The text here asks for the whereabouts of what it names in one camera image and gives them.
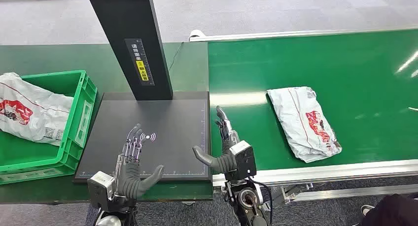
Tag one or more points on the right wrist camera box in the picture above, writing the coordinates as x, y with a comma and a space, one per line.
245, 159

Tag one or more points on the white mailer bag red stripe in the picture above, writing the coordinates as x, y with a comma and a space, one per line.
303, 123

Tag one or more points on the person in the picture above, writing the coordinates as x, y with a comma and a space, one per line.
392, 213

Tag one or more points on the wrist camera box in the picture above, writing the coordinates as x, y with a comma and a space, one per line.
245, 159
99, 188

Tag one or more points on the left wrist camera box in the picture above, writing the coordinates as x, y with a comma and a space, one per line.
99, 188

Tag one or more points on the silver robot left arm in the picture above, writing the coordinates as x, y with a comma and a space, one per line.
111, 219

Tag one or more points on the green conveyor belt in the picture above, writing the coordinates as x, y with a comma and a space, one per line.
294, 61

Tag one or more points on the aluminium conveyor support beam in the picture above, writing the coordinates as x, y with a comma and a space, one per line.
343, 193

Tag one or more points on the white mailer bag red print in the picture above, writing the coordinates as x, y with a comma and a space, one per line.
32, 113

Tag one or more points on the aluminium conveyor side rail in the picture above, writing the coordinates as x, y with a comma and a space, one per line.
294, 34
326, 172

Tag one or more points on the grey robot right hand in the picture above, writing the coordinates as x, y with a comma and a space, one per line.
225, 161

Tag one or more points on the green plastic crate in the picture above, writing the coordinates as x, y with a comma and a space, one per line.
76, 120

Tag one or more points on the black inbound scanner machine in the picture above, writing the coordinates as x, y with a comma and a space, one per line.
137, 38

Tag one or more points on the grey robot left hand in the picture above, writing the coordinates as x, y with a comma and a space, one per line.
129, 179

